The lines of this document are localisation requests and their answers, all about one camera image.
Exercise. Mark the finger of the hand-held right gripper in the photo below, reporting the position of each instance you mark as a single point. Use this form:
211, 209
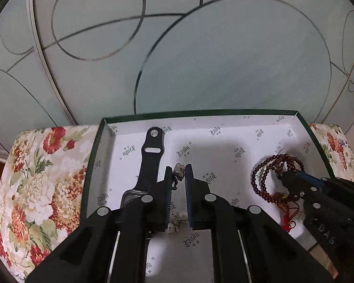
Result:
311, 179
292, 184

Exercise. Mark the floral fabric cushion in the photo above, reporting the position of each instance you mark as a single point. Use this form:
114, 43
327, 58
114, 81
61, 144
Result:
32, 182

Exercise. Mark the black smartwatch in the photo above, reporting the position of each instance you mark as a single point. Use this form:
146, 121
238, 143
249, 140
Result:
150, 165

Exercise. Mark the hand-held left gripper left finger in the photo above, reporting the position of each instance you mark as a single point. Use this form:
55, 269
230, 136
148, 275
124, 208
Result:
168, 200

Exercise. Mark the frosted glass sliding door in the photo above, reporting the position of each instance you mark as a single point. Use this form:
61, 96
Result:
224, 50
14, 79

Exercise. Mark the green box with printed lining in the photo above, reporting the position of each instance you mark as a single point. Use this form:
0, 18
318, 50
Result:
224, 141

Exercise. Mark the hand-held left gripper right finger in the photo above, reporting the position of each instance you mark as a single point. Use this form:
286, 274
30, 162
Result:
188, 197

